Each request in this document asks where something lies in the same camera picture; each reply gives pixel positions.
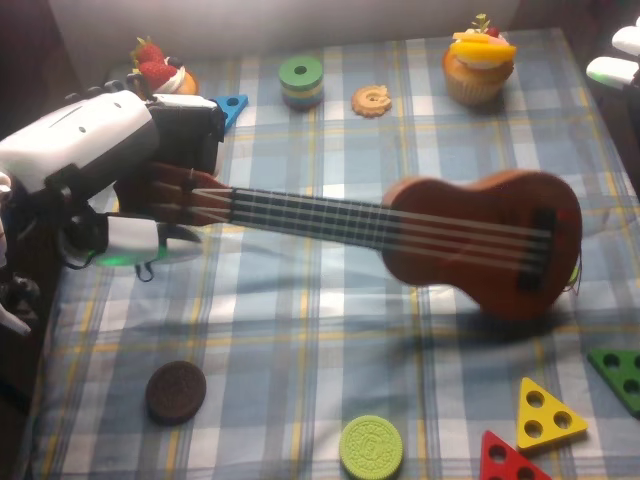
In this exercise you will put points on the dark chocolate sandwich cookie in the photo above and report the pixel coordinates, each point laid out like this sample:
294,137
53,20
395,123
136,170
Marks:
175,392

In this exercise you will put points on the green sandwich cookie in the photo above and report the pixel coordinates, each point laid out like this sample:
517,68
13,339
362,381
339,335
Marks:
371,447

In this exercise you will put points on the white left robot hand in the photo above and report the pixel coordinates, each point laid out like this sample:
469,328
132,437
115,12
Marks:
85,135

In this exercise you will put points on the strawberry toy cupcake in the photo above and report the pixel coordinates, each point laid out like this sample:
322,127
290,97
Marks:
160,70

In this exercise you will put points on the white board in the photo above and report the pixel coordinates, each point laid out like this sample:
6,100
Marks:
250,25

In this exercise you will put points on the yellow fruit toy cupcake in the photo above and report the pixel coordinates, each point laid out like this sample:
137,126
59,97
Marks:
475,75

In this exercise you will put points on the red triangle block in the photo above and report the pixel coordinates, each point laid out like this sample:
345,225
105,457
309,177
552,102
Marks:
492,467

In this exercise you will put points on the green triangle block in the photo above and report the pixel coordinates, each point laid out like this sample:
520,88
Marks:
620,372

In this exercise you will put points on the round butter cookie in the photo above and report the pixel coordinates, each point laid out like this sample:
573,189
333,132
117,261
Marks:
365,105

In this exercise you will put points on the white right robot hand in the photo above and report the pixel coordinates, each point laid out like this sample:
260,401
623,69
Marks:
612,70

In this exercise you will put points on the blue plaid tablecloth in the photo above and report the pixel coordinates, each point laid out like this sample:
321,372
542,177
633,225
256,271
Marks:
300,325

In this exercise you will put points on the blue triangle block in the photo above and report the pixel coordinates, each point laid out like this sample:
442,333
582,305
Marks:
232,106

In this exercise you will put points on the yellow triangle block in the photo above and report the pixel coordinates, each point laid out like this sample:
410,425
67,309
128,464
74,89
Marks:
547,417

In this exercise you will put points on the orange toy ukulele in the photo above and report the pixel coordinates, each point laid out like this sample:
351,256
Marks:
475,220

